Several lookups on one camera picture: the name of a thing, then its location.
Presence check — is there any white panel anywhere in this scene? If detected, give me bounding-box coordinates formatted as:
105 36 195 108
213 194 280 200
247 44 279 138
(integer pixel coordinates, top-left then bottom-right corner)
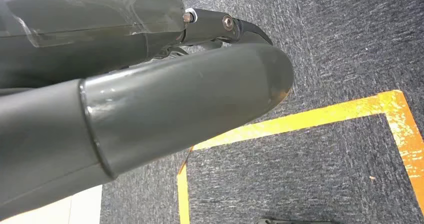
0 185 103 224

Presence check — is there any dark flat object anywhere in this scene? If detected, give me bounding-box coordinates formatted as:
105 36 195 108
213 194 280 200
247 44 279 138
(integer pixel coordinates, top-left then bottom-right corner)
255 218 335 224

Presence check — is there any yellow floor tape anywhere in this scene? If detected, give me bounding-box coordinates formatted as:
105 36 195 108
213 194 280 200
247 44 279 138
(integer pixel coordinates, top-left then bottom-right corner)
176 89 424 224

